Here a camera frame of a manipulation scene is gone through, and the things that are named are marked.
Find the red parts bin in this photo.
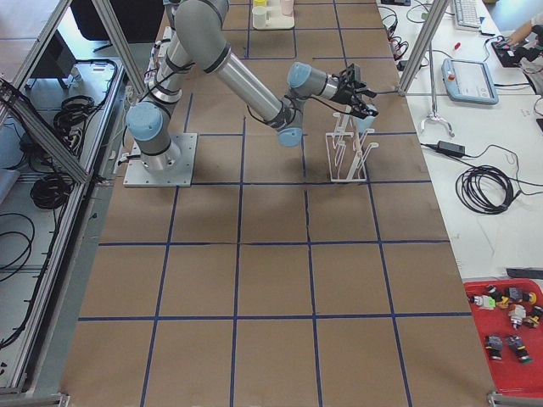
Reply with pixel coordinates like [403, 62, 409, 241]
[464, 279, 542, 398]

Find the coiled black cable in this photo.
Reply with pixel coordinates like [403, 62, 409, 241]
[456, 164, 521, 213]

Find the aluminium frame post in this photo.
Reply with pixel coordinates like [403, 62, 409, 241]
[398, 0, 449, 96]

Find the cream plastic tray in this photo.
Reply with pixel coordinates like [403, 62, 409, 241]
[259, 3, 295, 31]

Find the pink plastic cup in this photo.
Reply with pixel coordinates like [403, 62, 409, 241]
[280, 0, 294, 16]

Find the white keyboard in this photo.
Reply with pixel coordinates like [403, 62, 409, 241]
[451, 0, 481, 31]

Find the black power adapter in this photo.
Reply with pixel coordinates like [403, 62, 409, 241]
[436, 141, 466, 158]

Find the white wire cup rack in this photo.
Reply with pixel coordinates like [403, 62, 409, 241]
[325, 109, 379, 183]

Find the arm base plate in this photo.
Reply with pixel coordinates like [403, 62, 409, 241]
[124, 132, 198, 187]

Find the light blue plastic cup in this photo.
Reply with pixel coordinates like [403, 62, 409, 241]
[355, 116, 376, 133]

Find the right teach pendant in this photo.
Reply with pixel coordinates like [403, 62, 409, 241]
[441, 58, 499, 105]

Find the white plastic cup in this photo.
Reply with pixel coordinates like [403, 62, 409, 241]
[252, 6, 268, 30]

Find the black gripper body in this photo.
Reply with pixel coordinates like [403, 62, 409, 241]
[330, 64, 376, 106]

